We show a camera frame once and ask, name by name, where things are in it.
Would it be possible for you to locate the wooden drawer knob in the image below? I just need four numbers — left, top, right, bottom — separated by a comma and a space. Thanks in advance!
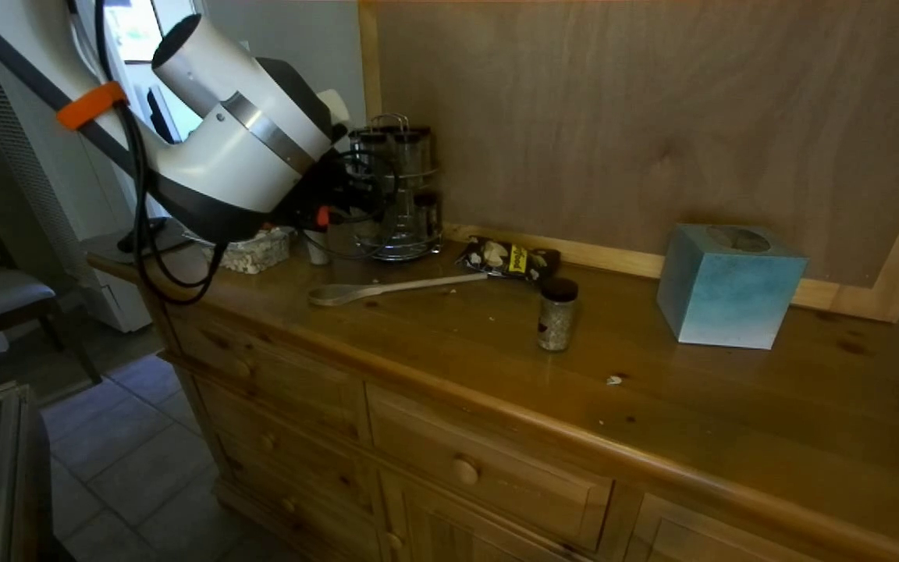
450, 454, 480, 491

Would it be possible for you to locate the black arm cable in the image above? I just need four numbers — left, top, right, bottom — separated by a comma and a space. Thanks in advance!
94, 0, 228, 310

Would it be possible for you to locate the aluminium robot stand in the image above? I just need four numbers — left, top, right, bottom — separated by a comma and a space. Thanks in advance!
0, 378, 57, 562

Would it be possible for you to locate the blue tissue box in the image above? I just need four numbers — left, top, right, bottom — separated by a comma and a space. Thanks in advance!
657, 222, 813, 352

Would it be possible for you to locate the white box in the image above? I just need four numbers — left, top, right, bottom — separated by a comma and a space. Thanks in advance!
82, 266, 157, 336

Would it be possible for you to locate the lying spice jar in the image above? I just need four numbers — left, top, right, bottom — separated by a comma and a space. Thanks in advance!
463, 234, 565, 286

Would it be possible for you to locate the plywood board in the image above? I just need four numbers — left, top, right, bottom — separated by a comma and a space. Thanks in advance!
356, 0, 899, 323

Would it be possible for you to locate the light grey wrist camera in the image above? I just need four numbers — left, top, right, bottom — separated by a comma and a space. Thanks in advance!
315, 85, 356, 132

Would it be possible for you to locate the bag of white pieces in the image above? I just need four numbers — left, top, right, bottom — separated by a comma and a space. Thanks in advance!
223, 222, 299, 277

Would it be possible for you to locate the wooden dresser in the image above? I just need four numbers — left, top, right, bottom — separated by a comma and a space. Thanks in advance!
86, 226, 899, 562

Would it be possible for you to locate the wooden spoon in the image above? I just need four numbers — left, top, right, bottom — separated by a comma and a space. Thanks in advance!
307, 269, 498, 313

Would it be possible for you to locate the silver spice jar stand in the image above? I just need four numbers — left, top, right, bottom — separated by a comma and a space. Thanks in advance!
343, 115, 446, 266

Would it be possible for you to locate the orange cable strap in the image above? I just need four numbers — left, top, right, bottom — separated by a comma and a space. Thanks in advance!
53, 78, 131, 135

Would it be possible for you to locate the bright window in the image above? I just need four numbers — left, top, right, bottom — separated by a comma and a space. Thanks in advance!
104, 0, 203, 143

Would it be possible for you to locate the dark-capped spice jar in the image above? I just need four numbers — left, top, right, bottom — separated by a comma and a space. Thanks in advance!
535, 273, 584, 357

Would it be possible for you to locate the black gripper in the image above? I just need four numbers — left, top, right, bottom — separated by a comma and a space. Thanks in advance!
307, 149, 367, 226

